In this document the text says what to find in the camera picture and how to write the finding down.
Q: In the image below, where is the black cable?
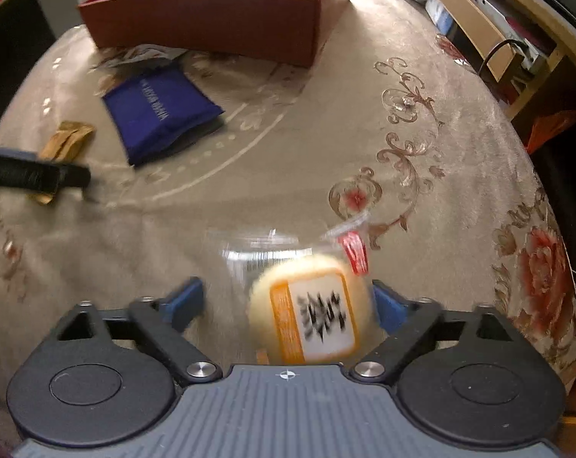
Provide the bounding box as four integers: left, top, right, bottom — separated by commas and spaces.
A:
479, 38, 528, 78

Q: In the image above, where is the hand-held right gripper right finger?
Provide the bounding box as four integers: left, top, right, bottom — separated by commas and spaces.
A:
352, 281, 523, 384

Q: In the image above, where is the wooden television cabinet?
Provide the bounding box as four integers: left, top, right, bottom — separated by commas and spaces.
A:
401, 0, 576, 122

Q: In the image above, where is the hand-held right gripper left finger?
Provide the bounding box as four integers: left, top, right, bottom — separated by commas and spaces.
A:
54, 277, 222, 385

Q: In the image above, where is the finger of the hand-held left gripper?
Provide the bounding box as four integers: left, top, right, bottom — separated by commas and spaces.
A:
0, 146, 92, 192

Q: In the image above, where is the red cardboard box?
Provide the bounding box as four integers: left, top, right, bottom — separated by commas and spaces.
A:
78, 0, 358, 68

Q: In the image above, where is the white electronic device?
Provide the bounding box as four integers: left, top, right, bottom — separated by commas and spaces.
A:
452, 0, 544, 65

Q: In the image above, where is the round cake packet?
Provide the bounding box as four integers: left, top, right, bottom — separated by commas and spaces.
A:
206, 214, 380, 367

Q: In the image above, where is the blue snack packet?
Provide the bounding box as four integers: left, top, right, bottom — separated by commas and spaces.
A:
102, 64, 226, 168

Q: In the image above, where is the orange plastic bag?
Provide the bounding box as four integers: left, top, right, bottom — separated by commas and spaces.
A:
526, 110, 576, 154

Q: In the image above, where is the dark coffee table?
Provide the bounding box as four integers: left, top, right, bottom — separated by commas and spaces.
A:
0, 0, 79, 129

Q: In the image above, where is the blue and white box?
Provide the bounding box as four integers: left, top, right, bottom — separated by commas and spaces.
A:
425, 0, 457, 35

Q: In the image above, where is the brown snack packet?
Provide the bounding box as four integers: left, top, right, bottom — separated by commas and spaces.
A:
36, 121, 96, 205

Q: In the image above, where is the white printed snack packet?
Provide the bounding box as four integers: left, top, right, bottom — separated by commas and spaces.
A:
92, 43, 186, 71

